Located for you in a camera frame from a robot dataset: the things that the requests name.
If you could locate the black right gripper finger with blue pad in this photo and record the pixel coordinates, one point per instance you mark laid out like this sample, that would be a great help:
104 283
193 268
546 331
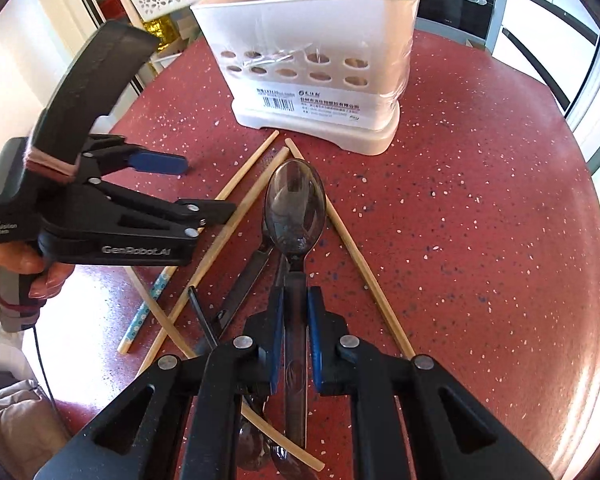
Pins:
110 153

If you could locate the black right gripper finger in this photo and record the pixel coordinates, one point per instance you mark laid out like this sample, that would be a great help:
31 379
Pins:
193 212

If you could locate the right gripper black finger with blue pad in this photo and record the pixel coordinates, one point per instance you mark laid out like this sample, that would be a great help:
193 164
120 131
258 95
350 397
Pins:
411 418
180 418

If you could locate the person's left hand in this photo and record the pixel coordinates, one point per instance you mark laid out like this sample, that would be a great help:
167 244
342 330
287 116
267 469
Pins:
20 258

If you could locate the plain bamboo chopstick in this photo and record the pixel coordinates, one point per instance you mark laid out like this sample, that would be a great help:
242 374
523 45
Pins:
245 167
351 289
213 442
167 322

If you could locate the blue patterned chopstick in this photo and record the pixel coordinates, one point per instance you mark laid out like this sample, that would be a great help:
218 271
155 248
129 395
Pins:
155 290

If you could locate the white plastic utensil holder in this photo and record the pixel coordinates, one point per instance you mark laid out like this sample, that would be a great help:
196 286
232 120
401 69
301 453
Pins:
332 69

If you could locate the black built-in oven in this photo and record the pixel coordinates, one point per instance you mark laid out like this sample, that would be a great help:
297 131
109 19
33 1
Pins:
473 22

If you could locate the white refrigerator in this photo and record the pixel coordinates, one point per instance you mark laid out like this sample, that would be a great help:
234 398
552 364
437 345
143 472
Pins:
556 42

